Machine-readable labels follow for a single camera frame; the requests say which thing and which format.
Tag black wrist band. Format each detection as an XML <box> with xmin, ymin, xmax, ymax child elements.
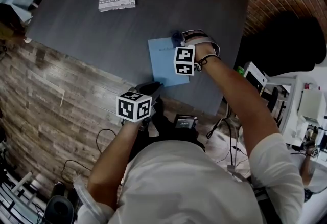
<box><xmin>198</xmin><ymin>54</ymin><xmax>221</xmax><ymax>72</ymax></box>

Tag person's left forearm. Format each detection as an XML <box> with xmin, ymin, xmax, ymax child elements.
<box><xmin>86</xmin><ymin>122</ymin><xmax>138</xmax><ymax>210</ymax></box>

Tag cream box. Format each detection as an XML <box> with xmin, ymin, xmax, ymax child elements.
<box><xmin>298</xmin><ymin>89</ymin><xmax>323</xmax><ymax>119</ymax></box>

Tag person's black trousers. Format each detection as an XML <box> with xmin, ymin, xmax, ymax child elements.
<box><xmin>127</xmin><ymin>97</ymin><xmax>205</xmax><ymax>152</ymax></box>

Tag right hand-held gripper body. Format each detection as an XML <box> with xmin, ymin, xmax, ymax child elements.
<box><xmin>174</xmin><ymin>38</ymin><xmax>221</xmax><ymax>76</ymax></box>

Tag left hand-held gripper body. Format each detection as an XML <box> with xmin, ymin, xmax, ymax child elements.
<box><xmin>116</xmin><ymin>87</ymin><xmax>159</xmax><ymax>138</ymax></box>

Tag black round-backed chair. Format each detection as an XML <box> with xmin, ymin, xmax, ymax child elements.
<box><xmin>44</xmin><ymin>194</ymin><xmax>75</xmax><ymax>224</ymax></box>

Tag person's right forearm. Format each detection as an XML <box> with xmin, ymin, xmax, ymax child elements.
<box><xmin>201</xmin><ymin>60</ymin><xmax>281</xmax><ymax>165</ymax></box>

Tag person's right hand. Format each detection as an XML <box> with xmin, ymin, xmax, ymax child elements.
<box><xmin>195</xmin><ymin>43</ymin><xmax>218</xmax><ymax>63</ymax></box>

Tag person's white shirt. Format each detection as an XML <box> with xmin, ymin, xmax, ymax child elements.
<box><xmin>76</xmin><ymin>132</ymin><xmax>305</xmax><ymax>224</ymax></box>

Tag light blue notebook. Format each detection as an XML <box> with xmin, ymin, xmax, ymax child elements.
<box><xmin>147</xmin><ymin>36</ymin><xmax>190</xmax><ymax>87</ymax></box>

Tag black covered chair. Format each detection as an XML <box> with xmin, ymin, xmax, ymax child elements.
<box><xmin>235</xmin><ymin>10</ymin><xmax>327</xmax><ymax>77</ymax></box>

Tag white desk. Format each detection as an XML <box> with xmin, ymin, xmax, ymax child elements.
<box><xmin>265</xmin><ymin>76</ymin><xmax>327</xmax><ymax>147</ymax></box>

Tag dark table with white legs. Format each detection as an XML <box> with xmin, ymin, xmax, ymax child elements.
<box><xmin>25</xmin><ymin>0</ymin><xmax>249</xmax><ymax>116</ymax></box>

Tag black waist device with screen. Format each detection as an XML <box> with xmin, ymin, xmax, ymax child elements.
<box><xmin>173</xmin><ymin>114</ymin><xmax>199</xmax><ymax>130</ymax></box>

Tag dark blue cloth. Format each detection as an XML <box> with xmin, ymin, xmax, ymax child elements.
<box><xmin>170</xmin><ymin>30</ymin><xmax>182</xmax><ymax>48</ymax></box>

